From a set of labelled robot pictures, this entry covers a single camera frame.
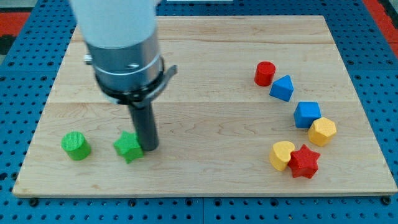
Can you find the blue pentagon block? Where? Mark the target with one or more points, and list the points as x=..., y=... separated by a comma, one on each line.
x=306, y=113

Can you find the black cylindrical pointer tool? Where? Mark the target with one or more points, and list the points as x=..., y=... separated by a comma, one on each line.
x=143, y=120

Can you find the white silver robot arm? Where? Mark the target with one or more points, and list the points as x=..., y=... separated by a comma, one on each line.
x=121, y=37

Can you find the blue triangular prism block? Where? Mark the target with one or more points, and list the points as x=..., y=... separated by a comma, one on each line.
x=282, y=88

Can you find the green star block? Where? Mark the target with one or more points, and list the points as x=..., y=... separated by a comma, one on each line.
x=127, y=146

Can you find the red star block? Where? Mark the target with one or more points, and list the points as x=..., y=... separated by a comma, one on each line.
x=304, y=162

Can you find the yellow heart block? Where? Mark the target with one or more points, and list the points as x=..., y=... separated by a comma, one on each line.
x=279, y=156

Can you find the yellow hexagon block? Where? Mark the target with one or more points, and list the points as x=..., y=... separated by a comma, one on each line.
x=322, y=131

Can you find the green cylinder block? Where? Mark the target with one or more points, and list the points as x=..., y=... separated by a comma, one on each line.
x=76, y=146

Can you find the red cylinder block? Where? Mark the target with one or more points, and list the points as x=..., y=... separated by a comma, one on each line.
x=264, y=73

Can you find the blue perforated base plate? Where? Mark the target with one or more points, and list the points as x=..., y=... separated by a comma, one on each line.
x=31, y=65

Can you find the wooden board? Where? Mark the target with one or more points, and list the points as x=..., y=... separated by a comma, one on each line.
x=216, y=126

